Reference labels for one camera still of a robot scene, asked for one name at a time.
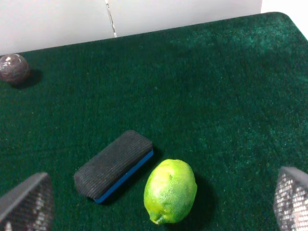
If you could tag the green felt table mat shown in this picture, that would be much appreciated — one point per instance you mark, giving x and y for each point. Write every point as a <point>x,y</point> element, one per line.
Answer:
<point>230,98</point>

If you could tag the black blue whiteboard eraser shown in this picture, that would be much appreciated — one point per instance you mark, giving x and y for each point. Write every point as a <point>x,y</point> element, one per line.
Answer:
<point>110,168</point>

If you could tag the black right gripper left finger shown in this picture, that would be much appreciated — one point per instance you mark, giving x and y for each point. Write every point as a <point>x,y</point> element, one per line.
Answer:
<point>29,206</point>

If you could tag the dark purple round fruit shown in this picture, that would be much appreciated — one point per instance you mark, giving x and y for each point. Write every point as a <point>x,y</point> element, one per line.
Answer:
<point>14,69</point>

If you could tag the green lime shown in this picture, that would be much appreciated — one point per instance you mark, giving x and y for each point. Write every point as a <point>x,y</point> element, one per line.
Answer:
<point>170,192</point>

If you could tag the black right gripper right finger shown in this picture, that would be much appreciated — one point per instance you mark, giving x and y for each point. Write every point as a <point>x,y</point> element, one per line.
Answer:
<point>290,203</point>

